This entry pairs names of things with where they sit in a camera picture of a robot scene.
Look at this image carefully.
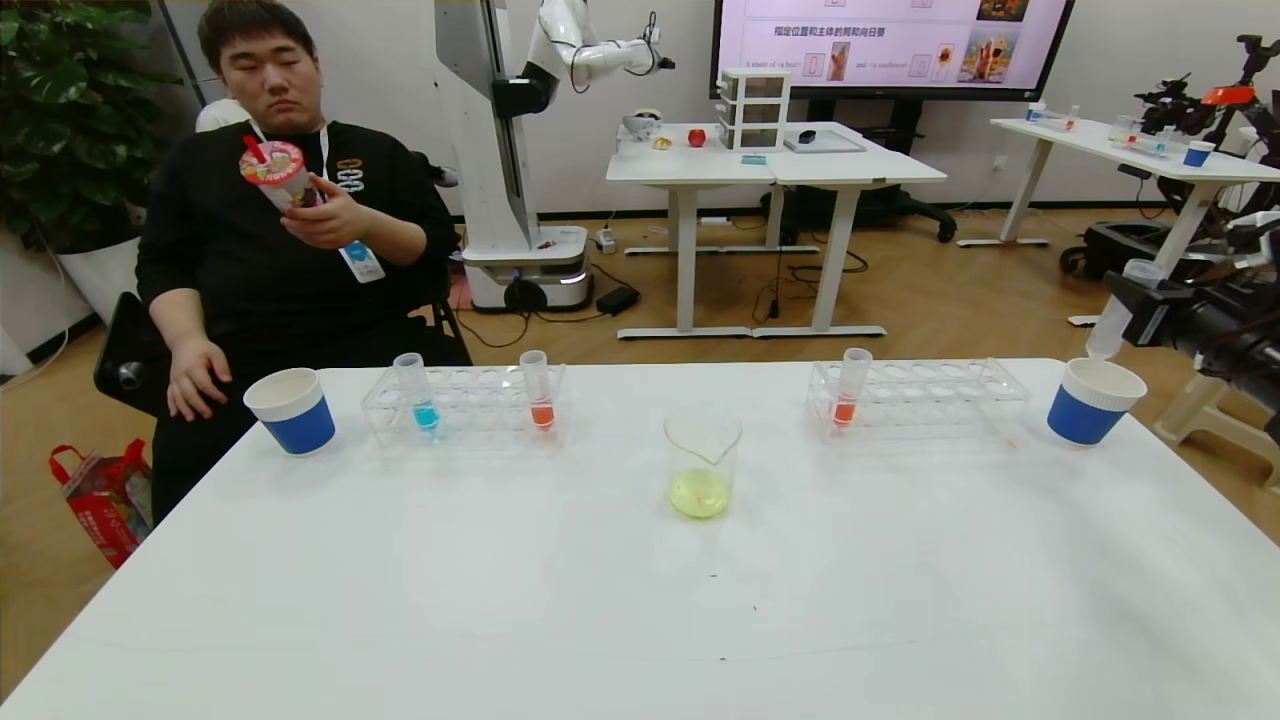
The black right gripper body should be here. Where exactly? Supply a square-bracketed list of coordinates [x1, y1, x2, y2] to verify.
[1121, 283, 1242, 359]

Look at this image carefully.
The test tube with yellow pigment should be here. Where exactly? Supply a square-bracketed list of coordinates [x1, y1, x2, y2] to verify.
[1086, 258, 1166, 361]

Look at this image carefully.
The test tube with blue pigment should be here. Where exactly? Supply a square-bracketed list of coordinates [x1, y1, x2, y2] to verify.
[394, 352, 442, 435]

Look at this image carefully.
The plastic drink cup pink lid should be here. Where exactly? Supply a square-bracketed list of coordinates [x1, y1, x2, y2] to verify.
[238, 135, 323, 216]

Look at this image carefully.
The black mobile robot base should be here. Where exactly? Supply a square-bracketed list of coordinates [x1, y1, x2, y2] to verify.
[1058, 220, 1251, 296]

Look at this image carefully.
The clear plastic test tube rack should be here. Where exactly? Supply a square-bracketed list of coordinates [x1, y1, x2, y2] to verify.
[806, 358, 1031, 443]
[361, 364, 569, 448]

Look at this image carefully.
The test tube with orange pigment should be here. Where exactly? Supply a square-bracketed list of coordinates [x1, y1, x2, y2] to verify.
[518, 350, 556, 432]
[831, 347, 874, 431]

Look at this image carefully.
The clear glass beaker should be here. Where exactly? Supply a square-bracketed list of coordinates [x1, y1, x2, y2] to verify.
[664, 405, 743, 521]

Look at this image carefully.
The man's left hand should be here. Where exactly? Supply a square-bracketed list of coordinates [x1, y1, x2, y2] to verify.
[280, 172, 376, 251]

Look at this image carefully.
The man's right hand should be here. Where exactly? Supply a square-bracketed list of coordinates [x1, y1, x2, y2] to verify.
[165, 337, 231, 422]

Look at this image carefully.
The white cup with blue sleeve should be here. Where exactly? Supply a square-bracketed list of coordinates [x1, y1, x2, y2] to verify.
[1046, 358, 1148, 448]
[243, 368, 336, 457]

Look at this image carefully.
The beige plastic stool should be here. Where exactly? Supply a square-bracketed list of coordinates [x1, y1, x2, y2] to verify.
[1153, 370, 1280, 496]

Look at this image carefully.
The long white table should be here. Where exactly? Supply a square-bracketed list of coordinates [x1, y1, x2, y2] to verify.
[955, 117, 1280, 329]

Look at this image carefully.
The black tripod stand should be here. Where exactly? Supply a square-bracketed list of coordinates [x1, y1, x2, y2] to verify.
[1200, 35, 1280, 151]

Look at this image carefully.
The white standing desk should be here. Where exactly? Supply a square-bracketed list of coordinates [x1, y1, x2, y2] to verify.
[752, 123, 947, 339]
[605, 123, 776, 341]

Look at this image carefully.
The grey flat tray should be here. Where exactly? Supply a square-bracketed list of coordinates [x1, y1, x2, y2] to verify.
[782, 130, 866, 156]

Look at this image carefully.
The clear plastic drawer organizer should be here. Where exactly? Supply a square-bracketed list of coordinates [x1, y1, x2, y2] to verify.
[717, 69, 791, 154]

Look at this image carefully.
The white robot tower with base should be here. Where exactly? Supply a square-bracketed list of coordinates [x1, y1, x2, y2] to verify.
[432, 0, 596, 315]

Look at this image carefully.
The man in black sweater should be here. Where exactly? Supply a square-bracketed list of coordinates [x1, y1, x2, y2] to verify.
[135, 0, 471, 526]

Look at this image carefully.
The person in white shirt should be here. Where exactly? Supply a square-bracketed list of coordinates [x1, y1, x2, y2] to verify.
[195, 97, 251, 133]

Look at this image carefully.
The black chair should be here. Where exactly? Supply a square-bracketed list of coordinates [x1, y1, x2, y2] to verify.
[93, 288, 471, 417]

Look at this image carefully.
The white planter pot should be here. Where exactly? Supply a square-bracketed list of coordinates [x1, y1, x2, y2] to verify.
[55, 238, 151, 329]

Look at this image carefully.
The red shopping bag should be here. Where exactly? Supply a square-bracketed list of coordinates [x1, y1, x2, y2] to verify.
[48, 438, 154, 569]

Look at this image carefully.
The green leafy plant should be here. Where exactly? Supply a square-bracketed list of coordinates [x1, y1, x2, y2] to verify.
[0, 0, 186, 256]

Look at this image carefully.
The large wall display screen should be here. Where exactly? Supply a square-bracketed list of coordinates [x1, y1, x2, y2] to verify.
[708, 0, 1076, 103]

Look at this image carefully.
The black floor cable bundle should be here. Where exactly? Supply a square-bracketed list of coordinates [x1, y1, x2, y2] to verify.
[748, 246, 871, 324]

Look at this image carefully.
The white blue lanyard badge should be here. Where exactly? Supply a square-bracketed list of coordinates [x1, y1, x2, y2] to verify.
[338, 240, 387, 284]

